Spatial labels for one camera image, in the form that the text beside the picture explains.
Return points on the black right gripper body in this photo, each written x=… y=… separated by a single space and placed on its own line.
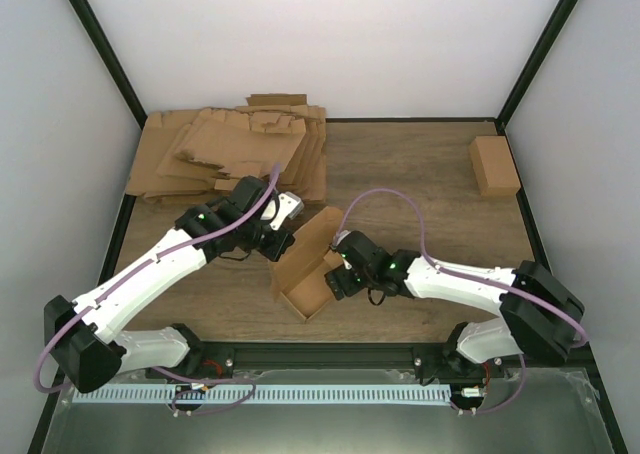
x=338 y=276

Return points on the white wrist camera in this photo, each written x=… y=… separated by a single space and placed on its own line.
x=339 y=246
x=286 y=206

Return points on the stack of flat cardboard blanks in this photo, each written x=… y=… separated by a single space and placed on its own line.
x=186 y=156

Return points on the light blue slotted strip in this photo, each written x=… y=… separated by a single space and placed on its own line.
x=401 y=394

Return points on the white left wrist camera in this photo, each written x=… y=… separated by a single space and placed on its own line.
x=286 y=206

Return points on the clear acrylic front plate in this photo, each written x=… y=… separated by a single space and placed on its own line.
x=555 y=413

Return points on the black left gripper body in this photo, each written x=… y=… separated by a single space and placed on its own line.
x=272 y=250

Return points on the folded brown cardboard box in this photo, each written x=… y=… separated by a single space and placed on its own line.
x=494 y=167

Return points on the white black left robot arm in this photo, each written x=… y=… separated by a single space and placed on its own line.
x=87 y=336

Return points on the black corner frame post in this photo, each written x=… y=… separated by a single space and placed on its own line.
x=93 y=28
x=546 y=40

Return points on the black left corner frame post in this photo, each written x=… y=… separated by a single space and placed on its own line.
x=93 y=28

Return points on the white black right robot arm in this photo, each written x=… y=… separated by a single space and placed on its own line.
x=533 y=314

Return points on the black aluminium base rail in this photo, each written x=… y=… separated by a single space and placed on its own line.
x=423 y=360

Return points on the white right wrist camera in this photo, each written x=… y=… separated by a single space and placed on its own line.
x=339 y=246

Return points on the black right corner frame post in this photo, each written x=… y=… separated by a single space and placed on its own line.
x=546 y=40

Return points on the brown cardboard box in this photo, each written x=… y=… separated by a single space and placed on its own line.
x=494 y=167
x=298 y=277

